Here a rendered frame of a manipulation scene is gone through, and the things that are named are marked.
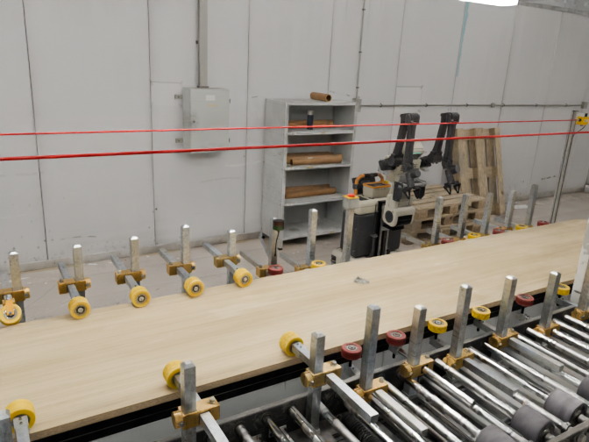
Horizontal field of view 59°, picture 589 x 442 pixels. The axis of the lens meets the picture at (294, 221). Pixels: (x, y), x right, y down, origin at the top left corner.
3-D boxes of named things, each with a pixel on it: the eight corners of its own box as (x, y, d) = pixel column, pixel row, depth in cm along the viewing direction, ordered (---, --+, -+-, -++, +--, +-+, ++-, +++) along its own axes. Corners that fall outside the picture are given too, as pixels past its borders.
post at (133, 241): (132, 327, 259) (128, 235, 245) (139, 325, 261) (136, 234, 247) (134, 330, 257) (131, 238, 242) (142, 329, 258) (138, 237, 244)
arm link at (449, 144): (455, 113, 420) (445, 113, 414) (461, 113, 415) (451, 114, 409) (448, 166, 432) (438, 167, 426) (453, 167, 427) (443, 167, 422)
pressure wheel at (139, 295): (134, 282, 230) (150, 288, 235) (125, 298, 230) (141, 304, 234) (138, 288, 225) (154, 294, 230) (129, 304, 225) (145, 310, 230)
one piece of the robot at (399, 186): (388, 198, 439) (391, 173, 433) (413, 196, 453) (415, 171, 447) (401, 203, 426) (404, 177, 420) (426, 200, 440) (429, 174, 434)
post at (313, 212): (304, 286, 309) (308, 208, 294) (308, 285, 311) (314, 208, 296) (307, 288, 306) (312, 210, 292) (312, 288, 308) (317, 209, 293)
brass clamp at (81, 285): (57, 289, 236) (56, 279, 235) (88, 284, 243) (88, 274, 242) (60, 295, 231) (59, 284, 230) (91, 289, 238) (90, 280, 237)
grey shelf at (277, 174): (259, 238, 595) (265, 98, 549) (325, 228, 640) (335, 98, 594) (279, 250, 559) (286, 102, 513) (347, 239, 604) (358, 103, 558)
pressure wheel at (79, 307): (92, 305, 223) (75, 317, 221) (81, 292, 219) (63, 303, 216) (95, 310, 218) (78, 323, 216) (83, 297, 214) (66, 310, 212)
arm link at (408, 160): (415, 113, 398) (405, 113, 392) (421, 114, 393) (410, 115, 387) (409, 169, 411) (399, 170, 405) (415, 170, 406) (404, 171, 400)
